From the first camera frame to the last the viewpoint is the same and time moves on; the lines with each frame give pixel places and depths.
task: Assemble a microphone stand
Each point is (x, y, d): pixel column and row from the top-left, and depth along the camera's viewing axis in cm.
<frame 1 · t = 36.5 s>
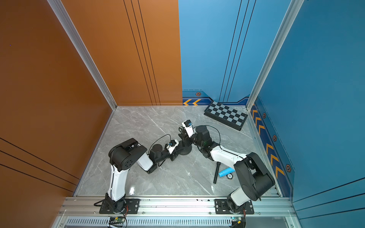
left hand: (181, 145, 94), fingers open
right hand: (182, 132, 87), fingers open
folded chess board: (229, 116, 111), point 4 cm above the table

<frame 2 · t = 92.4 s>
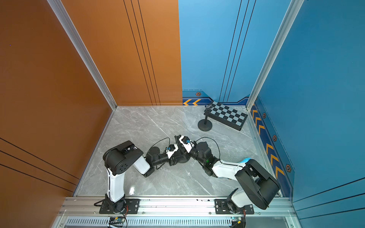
left hand: (182, 150, 89), fingers open
right hand: (179, 143, 83), fingers closed
black mic clip pole: (206, 118, 104), point 8 cm above the table
the other named things where they were.

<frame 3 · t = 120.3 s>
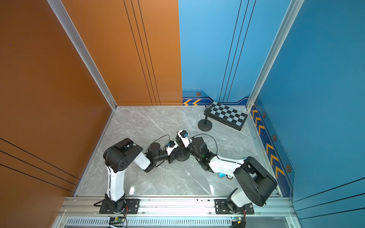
left hand: (181, 149, 92), fingers open
right hand: (178, 139, 84), fingers closed
the named things where they were.

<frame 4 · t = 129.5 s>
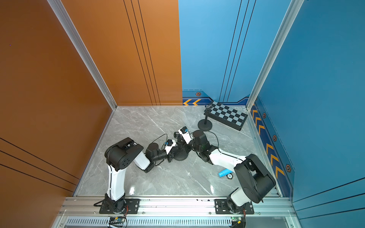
left hand: (180, 148, 92), fingers closed
right hand: (179, 140, 86), fingers open
the named things where they were.

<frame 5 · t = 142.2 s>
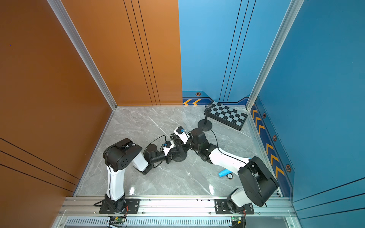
left hand: (178, 149, 92), fingers closed
right hand: (176, 139, 83), fingers closed
the named things where they were.

